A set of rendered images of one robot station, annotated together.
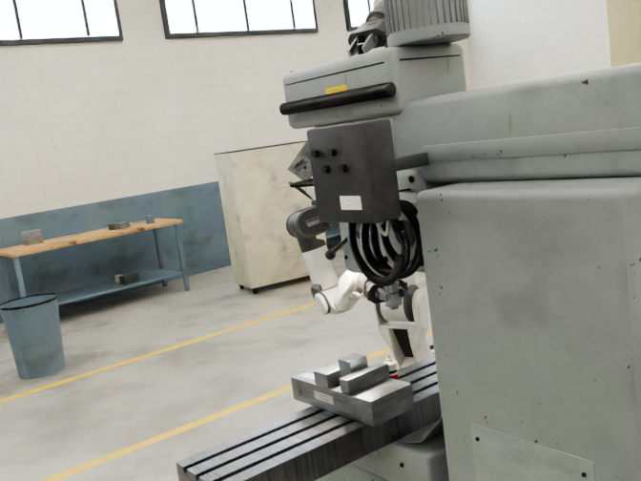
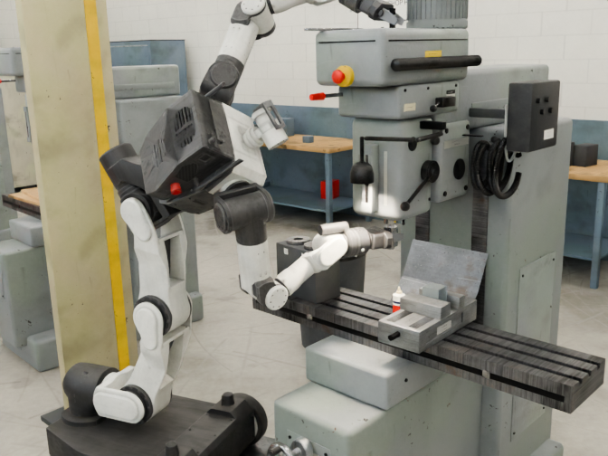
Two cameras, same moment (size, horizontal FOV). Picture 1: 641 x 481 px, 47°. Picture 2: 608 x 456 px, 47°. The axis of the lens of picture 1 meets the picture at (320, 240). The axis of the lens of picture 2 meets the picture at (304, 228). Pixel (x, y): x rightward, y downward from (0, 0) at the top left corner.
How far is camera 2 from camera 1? 3.35 m
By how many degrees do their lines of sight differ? 98
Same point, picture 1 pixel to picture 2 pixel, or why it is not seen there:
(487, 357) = (530, 222)
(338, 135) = (549, 88)
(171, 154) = not seen: outside the picture
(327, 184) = (538, 123)
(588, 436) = (555, 239)
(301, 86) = (404, 44)
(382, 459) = not seen: hidden behind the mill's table
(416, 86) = not seen: hidden behind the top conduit
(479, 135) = (496, 96)
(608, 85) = (536, 72)
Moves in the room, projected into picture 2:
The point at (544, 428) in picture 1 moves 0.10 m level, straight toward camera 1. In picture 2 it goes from (543, 247) to (570, 247)
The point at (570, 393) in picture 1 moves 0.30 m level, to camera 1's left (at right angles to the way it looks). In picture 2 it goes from (553, 222) to (599, 242)
